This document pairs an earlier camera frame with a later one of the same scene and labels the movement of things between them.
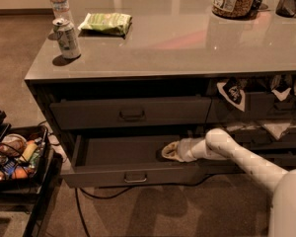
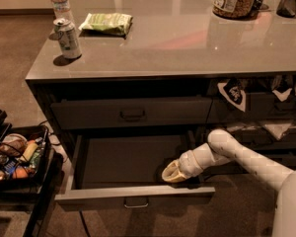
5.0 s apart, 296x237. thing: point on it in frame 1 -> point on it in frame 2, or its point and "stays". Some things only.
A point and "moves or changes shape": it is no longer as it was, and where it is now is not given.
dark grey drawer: (131, 113) stays
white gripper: (186, 149) -> (189, 166)
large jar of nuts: (236, 0) stays
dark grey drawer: (261, 139) stays
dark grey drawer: (126, 161) moves or changes shape
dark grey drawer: (259, 108) stays
